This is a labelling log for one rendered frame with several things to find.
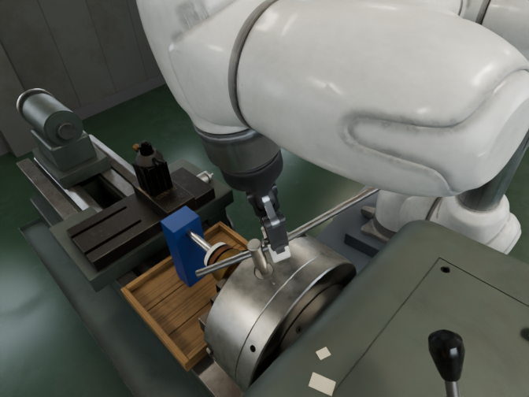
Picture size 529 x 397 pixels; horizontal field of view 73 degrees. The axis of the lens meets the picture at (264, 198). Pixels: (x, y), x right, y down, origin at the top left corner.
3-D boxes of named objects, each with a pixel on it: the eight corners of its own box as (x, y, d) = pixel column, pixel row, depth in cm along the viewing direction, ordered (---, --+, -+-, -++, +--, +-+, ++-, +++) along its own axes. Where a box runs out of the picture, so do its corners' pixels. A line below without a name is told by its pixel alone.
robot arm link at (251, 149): (260, 70, 40) (270, 113, 45) (183, 98, 40) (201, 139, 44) (290, 114, 34) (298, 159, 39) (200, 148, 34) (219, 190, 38)
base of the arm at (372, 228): (373, 199, 138) (375, 188, 134) (430, 224, 127) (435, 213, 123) (349, 227, 128) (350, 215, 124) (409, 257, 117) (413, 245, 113)
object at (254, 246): (263, 286, 63) (249, 252, 54) (259, 275, 64) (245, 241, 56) (274, 281, 63) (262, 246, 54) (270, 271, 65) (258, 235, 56)
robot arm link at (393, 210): (388, 194, 131) (401, 143, 117) (438, 217, 121) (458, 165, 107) (364, 218, 123) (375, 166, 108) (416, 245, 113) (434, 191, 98)
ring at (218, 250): (260, 254, 78) (232, 232, 83) (227, 280, 73) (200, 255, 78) (261, 280, 84) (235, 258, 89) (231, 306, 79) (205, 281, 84)
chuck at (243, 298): (345, 295, 88) (341, 221, 65) (257, 404, 77) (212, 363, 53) (316, 275, 93) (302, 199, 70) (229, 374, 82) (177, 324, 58)
